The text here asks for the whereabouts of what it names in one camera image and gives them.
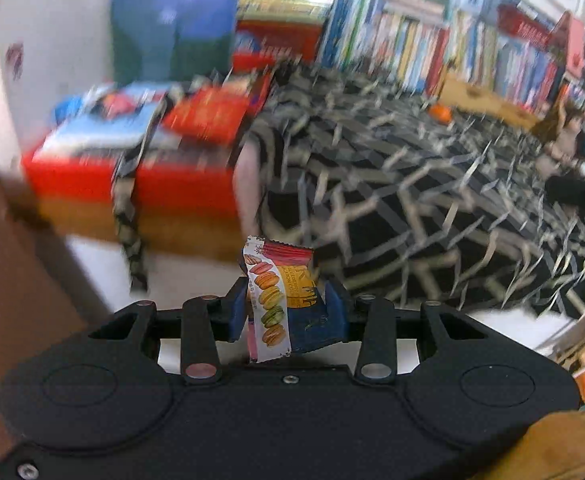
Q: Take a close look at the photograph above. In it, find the large blue green board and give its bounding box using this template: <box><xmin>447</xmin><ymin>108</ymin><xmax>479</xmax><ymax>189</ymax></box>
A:
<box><xmin>110</xmin><ymin>0</ymin><xmax>243</xmax><ymax>86</ymax></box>

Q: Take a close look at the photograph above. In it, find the brown haired doll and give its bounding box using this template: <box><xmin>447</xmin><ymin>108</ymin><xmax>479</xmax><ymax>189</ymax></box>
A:
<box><xmin>529</xmin><ymin>99</ymin><xmax>585</xmax><ymax>176</ymax></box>

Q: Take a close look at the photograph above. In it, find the row of colourful paperback books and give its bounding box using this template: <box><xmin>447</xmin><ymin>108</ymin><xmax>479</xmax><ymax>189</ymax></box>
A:
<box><xmin>442</xmin><ymin>2</ymin><xmax>585</xmax><ymax>116</ymax></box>

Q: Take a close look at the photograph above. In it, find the red orange box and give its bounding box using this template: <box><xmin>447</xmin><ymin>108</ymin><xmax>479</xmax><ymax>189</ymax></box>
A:
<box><xmin>22</xmin><ymin>135</ymin><xmax>246</xmax><ymax>261</ymax></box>

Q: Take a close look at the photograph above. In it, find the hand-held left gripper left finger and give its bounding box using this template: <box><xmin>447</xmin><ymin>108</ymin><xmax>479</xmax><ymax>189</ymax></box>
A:
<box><xmin>67</xmin><ymin>276</ymin><xmax>250</xmax><ymax>387</ymax></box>

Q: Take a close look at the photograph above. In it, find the orange snack packet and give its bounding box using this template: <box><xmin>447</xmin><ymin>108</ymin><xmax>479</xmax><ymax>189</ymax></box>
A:
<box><xmin>429</xmin><ymin>102</ymin><xmax>454</xmax><ymax>125</ymax></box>

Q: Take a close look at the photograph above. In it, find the red cover book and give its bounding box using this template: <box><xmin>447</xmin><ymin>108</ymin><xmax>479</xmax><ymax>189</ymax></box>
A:
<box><xmin>162</xmin><ymin>72</ymin><xmax>273</xmax><ymax>146</ymax></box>

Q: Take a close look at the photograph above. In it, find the stack of flat books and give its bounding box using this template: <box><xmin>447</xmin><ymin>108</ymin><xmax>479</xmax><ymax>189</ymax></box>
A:
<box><xmin>236</xmin><ymin>0</ymin><xmax>335</xmax><ymax>26</ymax></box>

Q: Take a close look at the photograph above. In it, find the wooden desk shelf with drawers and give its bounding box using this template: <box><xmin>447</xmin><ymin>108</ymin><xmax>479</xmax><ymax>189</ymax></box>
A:
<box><xmin>437</xmin><ymin>71</ymin><xmax>543</xmax><ymax>132</ymax></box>

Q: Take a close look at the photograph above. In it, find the black white cloth strip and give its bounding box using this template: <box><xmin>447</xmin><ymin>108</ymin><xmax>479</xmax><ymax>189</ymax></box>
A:
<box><xmin>111</xmin><ymin>105</ymin><xmax>150</xmax><ymax>293</ymax></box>

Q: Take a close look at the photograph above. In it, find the blue white book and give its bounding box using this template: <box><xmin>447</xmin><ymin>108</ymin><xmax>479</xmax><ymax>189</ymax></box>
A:
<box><xmin>40</xmin><ymin>85</ymin><xmax>170</xmax><ymax>158</ymax></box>

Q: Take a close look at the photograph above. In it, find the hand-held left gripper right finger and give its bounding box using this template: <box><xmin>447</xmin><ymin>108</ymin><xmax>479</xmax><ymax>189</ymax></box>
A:
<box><xmin>325</xmin><ymin>277</ymin><xmax>511</xmax><ymax>387</ymax></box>

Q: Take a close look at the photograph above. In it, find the brown cardboard box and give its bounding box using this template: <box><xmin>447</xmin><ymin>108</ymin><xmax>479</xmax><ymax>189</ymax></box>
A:
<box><xmin>0</xmin><ymin>165</ymin><xmax>93</xmax><ymax>466</ymax></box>

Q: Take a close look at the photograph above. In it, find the macaron print snack packet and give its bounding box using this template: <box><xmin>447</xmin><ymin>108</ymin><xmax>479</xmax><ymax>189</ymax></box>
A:
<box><xmin>242</xmin><ymin>236</ymin><xmax>349</xmax><ymax>364</ymax></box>

